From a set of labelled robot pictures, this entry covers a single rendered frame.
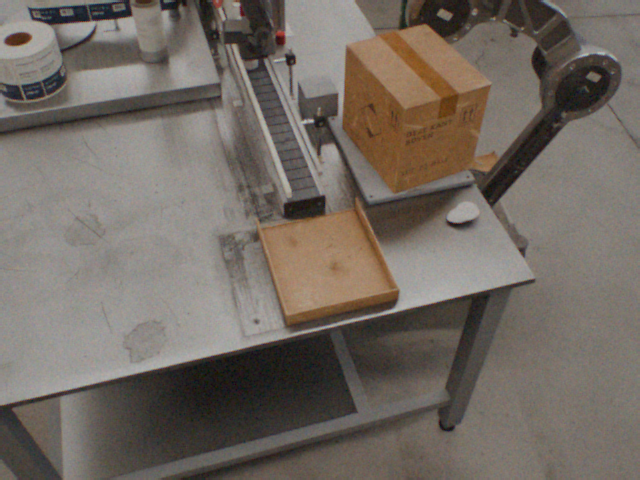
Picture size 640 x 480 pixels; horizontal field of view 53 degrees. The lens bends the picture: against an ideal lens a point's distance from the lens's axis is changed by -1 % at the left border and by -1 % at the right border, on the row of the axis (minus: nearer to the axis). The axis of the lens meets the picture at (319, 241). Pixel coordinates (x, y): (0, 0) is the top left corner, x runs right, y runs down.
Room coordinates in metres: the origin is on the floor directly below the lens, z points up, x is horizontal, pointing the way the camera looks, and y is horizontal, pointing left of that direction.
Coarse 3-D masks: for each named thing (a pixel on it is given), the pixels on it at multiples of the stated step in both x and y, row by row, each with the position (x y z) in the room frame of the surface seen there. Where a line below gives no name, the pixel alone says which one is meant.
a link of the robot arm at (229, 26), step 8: (224, 24) 1.57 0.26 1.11; (232, 24) 1.57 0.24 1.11; (240, 24) 1.58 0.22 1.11; (224, 32) 1.56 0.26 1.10; (232, 32) 1.56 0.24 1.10; (240, 32) 1.56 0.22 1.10; (248, 32) 1.56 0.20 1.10; (256, 32) 1.53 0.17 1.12; (264, 32) 1.52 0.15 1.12; (224, 40) 1.56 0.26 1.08; (232, 40) 1.56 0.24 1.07; (240, 40) 1.57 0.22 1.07
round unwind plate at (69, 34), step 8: (16, 16) 2.00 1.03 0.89; (24, 16) 2.00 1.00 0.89; (64, 24) 1.95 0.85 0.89; (72, 24) 1.95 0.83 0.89; (80, 24) 1.95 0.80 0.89; (88, 24) 1.95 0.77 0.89; (56, 32) 1.90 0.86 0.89; (64, 32) 1.90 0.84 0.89; (72, 32) 1.90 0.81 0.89; (80, 32) 1.90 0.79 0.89; (88, 32) 1.90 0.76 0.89; (64, 40) 1.85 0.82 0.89; (72, 40) 1.85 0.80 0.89; (80, 40) 1.86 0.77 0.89
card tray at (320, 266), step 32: (256, 224) 1.10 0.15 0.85; (288, 224) 1.11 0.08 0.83; (320, 224) 1.12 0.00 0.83; (352, 224) 1.12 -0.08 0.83; (288, 256) 1.01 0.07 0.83; (320, 256) 1.01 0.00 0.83; (352, 256) 1.01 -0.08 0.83; (384, 256) 0.98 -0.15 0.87; (288, 288) 0.91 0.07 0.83; (320, 288) 0.92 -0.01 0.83; (352, 288) 0.92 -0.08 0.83; (384, 288) 0.92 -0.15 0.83; (288, 320) 0.82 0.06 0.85
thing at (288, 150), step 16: (256, 80) 1.66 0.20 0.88; (256, 96) 1.58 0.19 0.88; (272, 96) 1.58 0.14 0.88; (272, 112) 1.51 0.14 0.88; (272, 128) 1.43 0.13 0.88; (288, 128) 1.44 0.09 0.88; (288, 144) 1.37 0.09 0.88; (272, 160) 1.31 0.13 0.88; (288, 160) 1.30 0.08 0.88; (304, 160) 1.30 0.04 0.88; (288, 176) 1.24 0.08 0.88; (304, 176) 1.24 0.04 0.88; (304, 192) 1.18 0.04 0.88
